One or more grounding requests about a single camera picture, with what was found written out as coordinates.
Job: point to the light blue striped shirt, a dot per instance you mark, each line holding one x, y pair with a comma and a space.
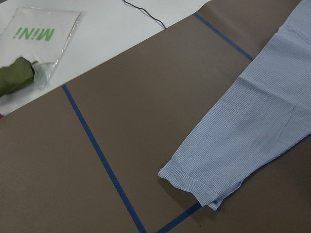
263, 114

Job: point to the packaged white Mini shirt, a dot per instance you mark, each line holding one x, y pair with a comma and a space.
40, 36

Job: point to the green folded cloth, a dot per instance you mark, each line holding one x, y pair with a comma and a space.
16, 76

